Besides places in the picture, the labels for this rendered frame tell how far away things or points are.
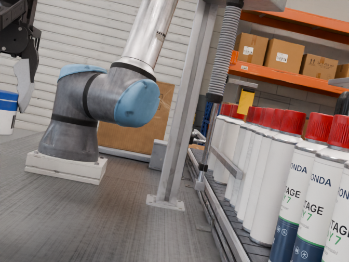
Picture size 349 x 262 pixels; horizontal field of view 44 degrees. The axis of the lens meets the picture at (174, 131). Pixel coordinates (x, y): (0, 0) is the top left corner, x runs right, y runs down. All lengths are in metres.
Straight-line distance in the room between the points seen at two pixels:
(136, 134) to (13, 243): 0.99
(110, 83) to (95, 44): 4.33
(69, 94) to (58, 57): 4.32
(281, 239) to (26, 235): 0.36
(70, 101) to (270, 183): 0.58
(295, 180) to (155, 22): 0.63
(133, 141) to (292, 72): 3.52
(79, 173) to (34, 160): 0.11
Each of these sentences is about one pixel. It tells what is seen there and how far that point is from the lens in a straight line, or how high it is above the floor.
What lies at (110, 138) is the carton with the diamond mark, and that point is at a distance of 1.57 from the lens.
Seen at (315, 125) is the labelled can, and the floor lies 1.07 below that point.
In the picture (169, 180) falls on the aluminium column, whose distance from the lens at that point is 0.98.
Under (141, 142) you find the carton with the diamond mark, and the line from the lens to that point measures 1.58.
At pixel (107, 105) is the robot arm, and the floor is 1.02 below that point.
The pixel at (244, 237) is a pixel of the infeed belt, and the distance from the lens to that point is 0.69.
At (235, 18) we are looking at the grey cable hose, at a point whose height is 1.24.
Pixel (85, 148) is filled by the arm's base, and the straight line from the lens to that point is 1.09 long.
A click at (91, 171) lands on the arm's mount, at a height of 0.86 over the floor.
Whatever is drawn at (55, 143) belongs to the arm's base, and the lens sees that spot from 1.07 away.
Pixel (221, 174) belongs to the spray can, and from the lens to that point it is 1.11.
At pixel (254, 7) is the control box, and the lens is 0.94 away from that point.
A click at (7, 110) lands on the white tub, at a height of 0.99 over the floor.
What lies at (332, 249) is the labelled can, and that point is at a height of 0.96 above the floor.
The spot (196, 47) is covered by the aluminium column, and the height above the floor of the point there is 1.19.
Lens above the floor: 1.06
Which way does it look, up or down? 4 degrees down
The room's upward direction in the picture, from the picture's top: 12 degrees clockwise
